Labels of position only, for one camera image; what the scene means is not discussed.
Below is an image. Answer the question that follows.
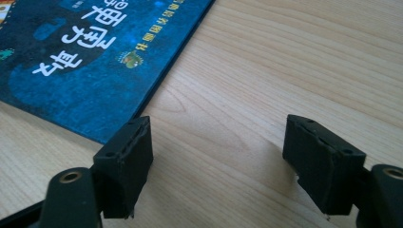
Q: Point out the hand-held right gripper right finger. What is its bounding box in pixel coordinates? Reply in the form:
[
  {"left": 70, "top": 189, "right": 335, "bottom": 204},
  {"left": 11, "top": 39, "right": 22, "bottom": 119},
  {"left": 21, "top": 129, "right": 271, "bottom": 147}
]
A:
[{"left": 281, "top": 114, "right": 368, "bottom": 217}]

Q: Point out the blue picture book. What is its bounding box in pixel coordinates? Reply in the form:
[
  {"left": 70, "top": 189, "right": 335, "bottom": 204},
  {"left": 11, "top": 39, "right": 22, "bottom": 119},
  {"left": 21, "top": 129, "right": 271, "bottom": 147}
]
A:
[{"left": 0, "top": 0, "right": 217, "bottom": 145}]

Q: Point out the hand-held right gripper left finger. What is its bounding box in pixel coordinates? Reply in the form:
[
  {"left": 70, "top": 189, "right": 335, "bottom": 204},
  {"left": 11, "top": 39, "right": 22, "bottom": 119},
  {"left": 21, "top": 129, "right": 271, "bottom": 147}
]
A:
[{"left": 90, "top": 115, "right": 155, "bottom": 220}]

